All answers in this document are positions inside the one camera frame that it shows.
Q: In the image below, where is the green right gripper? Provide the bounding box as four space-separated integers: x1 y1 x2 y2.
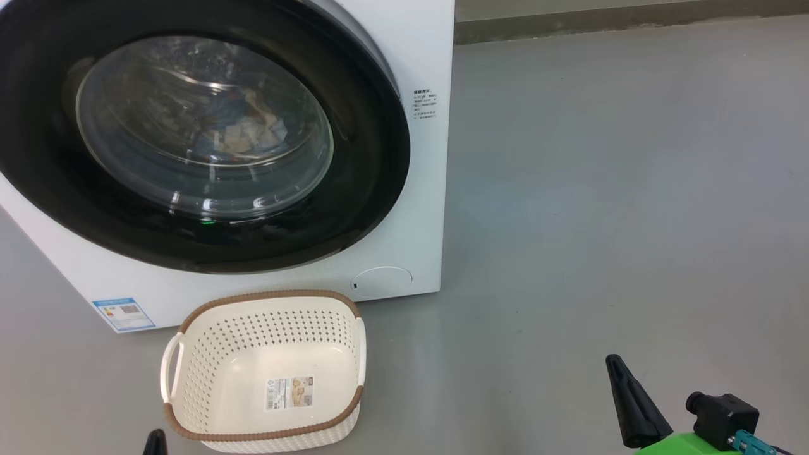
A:
605 354 741 455

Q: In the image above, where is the blue bear print garment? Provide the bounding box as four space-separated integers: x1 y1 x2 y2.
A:
188 87 293 160

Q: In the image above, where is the black round glass machine door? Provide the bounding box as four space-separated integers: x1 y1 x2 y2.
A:
0 0 412 274

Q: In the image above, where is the cream perforated laundry basket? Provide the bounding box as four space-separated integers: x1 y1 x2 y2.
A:
159 289 368 454

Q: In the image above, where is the white front-load washing machine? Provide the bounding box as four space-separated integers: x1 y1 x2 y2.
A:
0 0 456 334

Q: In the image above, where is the blue energy label sticker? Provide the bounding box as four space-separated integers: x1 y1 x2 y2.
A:
91 296 157 333

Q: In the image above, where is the product label sticker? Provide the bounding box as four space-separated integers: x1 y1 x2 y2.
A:
264 375 315 412

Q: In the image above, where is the round filter cover panel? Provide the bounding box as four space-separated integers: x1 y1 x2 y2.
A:
351 266 414 300

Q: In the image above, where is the printed text label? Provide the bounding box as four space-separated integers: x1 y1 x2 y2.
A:
412 88 437 121

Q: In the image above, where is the teal right camera connector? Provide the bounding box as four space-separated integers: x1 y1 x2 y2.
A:
727 430 777 455

